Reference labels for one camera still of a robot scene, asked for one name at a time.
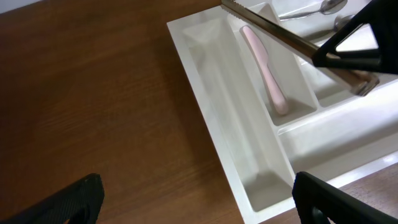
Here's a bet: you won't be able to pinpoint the pink plastic knife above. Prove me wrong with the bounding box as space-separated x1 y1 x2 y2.
241 26 289 115

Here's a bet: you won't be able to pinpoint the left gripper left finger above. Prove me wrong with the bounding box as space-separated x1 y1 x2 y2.
1 173 104 224

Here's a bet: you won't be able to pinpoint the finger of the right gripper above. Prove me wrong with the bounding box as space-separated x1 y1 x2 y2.
312 0 397 75

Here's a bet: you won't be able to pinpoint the long steel tongs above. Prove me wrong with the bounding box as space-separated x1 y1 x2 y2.
221 0 380 96

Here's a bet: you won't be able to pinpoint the small steel teaspoon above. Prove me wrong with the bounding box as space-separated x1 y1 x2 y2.
303 14 355 42
279 0 348 21

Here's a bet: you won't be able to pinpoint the white plastic cutlery tray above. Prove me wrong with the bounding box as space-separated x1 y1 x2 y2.
167 7 397 223

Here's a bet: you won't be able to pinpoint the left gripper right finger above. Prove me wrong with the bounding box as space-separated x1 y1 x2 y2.
292 172 397 224

